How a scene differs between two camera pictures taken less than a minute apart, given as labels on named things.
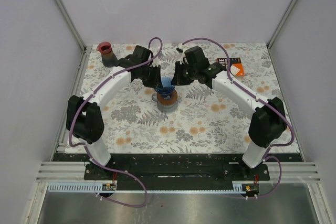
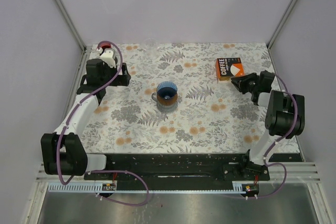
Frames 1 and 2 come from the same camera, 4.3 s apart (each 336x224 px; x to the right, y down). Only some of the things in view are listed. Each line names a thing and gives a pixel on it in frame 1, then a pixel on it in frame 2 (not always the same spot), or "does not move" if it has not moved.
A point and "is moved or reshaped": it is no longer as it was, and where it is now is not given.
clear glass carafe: (167, 108) does not move
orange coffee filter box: (236, 67) does not move
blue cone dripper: (166, 89) is moved or reshaped
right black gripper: (177, 80) → (240, 82)
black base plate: (173, 169) does not move
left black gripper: (156, 82) → (122, 80)
